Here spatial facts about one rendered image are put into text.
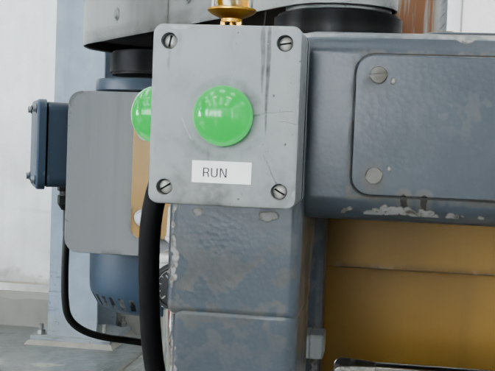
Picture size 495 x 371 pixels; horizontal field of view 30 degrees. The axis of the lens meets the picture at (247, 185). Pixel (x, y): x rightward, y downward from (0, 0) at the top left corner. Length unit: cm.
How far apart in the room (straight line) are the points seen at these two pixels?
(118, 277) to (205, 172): 52
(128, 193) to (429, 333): 32
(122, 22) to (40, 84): 519
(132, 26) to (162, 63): 41
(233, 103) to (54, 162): 53
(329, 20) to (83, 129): 39
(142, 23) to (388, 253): 31
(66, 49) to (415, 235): 489
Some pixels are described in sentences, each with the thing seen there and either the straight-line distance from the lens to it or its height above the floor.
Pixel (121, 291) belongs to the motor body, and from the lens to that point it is 97.
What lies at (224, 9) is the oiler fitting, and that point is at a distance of 54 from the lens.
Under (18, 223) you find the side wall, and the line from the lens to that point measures 616.
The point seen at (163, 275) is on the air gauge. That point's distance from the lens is 72.
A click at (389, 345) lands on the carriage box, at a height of 110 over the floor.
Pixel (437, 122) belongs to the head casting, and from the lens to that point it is 50.
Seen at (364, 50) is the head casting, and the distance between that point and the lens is 51.
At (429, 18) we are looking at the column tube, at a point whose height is 141.
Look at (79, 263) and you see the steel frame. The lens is 556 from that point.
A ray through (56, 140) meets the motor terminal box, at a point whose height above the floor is 126.
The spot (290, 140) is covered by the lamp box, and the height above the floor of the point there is 127.
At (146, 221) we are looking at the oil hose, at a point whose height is 122.
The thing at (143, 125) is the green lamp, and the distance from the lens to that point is 48.
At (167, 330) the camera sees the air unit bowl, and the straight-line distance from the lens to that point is 75.
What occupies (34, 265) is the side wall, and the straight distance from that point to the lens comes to 615.
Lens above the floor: 128
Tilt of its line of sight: 3 degrees down
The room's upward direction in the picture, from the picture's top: 2 degrees clockwise
